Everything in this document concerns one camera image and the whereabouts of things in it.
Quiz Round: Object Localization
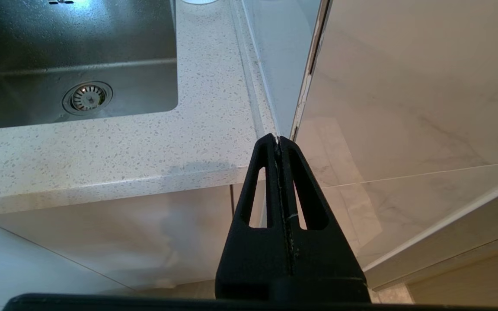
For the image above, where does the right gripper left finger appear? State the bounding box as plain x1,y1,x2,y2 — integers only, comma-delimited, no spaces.
215,134,291,301

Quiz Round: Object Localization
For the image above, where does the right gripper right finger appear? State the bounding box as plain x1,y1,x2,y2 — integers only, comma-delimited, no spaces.
281,136,370,302

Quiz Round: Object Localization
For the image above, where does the metal sink drain strainer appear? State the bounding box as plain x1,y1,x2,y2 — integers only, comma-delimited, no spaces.
62,81,114,116

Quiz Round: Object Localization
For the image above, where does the stainless steel sink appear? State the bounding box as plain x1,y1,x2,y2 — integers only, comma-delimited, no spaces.
0,0,179,131

